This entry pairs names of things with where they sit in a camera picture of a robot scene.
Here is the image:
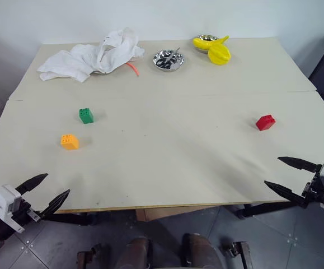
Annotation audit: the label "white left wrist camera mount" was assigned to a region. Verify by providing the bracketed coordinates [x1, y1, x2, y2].
[0, 184, 26, 233]

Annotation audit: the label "steel bowl with banana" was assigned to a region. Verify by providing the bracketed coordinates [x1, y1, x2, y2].
[193, 34, 220, 54]

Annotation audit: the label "yellow toy banana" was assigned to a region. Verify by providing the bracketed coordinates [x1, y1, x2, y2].
[192, 35, 231, 52]

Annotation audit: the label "yellow toy building block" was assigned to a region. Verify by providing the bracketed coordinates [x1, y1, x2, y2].
[60, 133, 80, 152]

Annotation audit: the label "dark metal foot bracket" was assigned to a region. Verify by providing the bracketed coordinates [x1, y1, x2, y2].
[219, 240, 254, 269]
[76, 242, 110, 269]

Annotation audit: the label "dark rounded brown shape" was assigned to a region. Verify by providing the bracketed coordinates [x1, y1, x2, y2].
[181, 233, 222, 269]
[115, 236, 153, 269]

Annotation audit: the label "red toy building block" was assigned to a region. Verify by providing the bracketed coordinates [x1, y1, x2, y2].
[255, 114, 277, 132]

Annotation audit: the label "black table frame bar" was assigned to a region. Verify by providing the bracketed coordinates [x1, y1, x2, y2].
[40, 211, 103, 227]
[233, 200, 306, 220]

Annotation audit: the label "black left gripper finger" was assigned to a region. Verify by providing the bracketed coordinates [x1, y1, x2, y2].
[39, 189, 71, 221]
[16, 173, 49, 195]

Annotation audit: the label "brown cardboard box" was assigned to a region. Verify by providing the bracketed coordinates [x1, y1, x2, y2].
[135, 205, 222, 222]

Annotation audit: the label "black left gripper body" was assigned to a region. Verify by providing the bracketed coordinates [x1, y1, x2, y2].
[7, 200, 44, 228]

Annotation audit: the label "orange plastic tube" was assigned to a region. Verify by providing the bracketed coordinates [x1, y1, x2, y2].
[126, 62, 141, 77]

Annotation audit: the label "yellow ribbed toy fruit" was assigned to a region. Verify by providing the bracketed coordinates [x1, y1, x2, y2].
[207, 44, 232, 66]

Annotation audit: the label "metal scissors with black handles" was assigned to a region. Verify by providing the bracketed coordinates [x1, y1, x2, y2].
[156, 47, 181, 69]

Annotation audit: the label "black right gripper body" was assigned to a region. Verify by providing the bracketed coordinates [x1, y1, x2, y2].
[302, 165, 324, 208]

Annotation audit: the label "green toy building block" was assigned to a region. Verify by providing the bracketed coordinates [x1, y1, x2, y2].
[78, 107, 96, 125]

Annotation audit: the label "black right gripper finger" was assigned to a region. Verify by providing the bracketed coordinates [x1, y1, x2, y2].
[277, 156, 324, 173]
[264, 180, 310, 209]

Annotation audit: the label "crumpled white cloth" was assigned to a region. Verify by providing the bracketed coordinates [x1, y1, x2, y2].
[36, 26, 146, 84]

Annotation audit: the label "steel bowl with scissors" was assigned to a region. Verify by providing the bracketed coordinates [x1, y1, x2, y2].
[152, 49, 186, 73]

